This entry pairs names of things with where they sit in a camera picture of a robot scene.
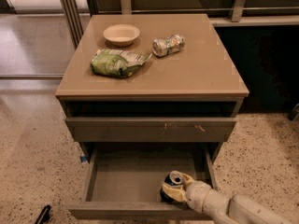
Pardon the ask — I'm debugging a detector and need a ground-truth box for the crushed silver can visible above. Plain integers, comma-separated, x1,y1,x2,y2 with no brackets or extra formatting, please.
152,34,185,57

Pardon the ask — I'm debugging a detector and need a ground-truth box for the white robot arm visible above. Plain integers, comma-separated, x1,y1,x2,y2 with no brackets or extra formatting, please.
160,171,292,224

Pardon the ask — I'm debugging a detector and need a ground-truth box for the grey open middle drawer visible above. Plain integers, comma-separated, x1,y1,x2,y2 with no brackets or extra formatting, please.
68,144,217,220

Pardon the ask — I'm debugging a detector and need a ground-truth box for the black object on floor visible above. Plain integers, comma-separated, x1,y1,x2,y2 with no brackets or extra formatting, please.
35,205,51,224

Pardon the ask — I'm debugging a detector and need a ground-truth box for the green chip bag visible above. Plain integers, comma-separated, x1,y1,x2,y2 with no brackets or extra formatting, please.
91,49,150,78

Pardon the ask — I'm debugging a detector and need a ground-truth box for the blue tape piece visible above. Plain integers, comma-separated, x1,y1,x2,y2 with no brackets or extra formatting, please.
80,156,87,162

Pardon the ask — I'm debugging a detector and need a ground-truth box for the beige paper bowl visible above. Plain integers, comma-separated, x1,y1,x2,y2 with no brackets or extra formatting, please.
103,24,140,47

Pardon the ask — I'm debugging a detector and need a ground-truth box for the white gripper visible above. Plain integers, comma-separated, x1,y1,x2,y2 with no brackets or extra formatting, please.
162,173,218,213

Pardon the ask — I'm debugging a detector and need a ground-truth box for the grey top drawer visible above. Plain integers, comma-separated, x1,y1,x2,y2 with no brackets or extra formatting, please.
65,117,236,143

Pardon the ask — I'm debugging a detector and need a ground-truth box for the blue Pepsi can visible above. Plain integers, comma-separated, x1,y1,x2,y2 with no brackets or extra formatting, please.
160,171,181,203

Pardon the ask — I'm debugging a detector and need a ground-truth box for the metal railing frame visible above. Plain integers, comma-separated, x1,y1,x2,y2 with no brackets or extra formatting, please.
60,0,299,45

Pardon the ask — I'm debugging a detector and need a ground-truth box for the grey drawer cabinet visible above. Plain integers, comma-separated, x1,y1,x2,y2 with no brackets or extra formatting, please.
56,14,249,158

